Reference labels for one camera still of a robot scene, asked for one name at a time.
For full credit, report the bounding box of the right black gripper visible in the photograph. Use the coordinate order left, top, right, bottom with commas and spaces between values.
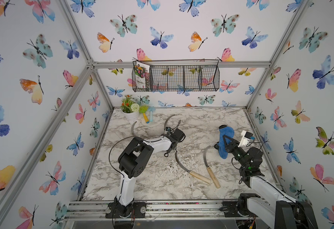
224, 135, 249, 172

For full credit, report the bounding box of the blue rag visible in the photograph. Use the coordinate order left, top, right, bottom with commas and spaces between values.
218, 126, 235, 159

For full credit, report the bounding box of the sickle wooden handle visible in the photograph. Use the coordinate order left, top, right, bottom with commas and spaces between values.
175, 150, 210, 184
163, 114, 177, 132
203, 146, 221, 189
131, 121, 137, 136

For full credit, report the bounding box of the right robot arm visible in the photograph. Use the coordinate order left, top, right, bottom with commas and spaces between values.
215, 125, 318, 229

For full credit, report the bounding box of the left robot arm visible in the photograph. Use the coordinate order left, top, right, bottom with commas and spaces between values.
116, 128, 186, 207

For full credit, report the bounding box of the light blue toy tool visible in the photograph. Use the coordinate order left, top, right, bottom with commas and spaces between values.
148, 106, 156, 122

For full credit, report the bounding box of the green yellow toy brush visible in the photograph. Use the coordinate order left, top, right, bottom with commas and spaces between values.
139, 105, 149, 124

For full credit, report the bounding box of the potted artificial plant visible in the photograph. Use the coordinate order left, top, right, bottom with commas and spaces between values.
121, 95, 140, 122

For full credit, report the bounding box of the colourful booklet in basket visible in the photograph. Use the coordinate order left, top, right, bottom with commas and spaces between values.
134, 61, 150, 90

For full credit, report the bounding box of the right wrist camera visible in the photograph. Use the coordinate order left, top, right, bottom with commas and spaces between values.
238, 130, 255, 148

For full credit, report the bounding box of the black wire basket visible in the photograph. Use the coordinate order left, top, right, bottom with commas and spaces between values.
132, 59, 220, 92

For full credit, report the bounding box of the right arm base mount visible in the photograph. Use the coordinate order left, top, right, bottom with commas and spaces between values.
219, 193, 260, 218

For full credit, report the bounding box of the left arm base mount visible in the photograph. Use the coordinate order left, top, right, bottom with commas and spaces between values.
105, 198, 147, 219

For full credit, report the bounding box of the aluminium front rail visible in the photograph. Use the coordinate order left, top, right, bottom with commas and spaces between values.
61, 199, 302, 221

